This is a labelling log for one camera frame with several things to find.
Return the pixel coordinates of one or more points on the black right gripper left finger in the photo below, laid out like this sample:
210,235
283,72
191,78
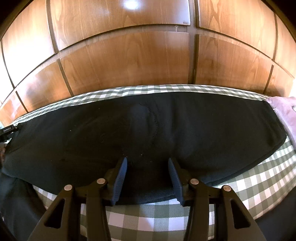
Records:
61,221

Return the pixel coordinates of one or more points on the wooden wardrobe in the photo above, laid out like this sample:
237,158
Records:
54,50

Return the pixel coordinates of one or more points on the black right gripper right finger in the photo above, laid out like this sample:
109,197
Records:
232,220

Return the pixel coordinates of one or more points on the pink pillow with dog print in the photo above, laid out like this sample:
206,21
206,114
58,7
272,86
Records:
284,107

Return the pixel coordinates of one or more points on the black pants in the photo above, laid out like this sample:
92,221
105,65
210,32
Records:
214,137

